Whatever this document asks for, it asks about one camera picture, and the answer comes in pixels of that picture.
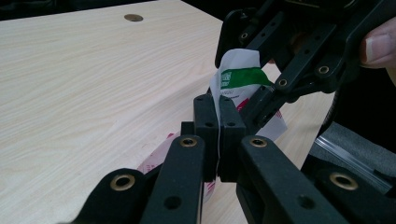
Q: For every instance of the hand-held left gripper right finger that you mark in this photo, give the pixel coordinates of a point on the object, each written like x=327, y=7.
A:
x=232, y=146

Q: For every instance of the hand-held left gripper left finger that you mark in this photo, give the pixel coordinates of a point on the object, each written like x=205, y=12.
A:
x=205, y=130

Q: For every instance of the aluminium floor rail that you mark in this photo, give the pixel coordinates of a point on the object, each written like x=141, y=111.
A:
x=348, y=158

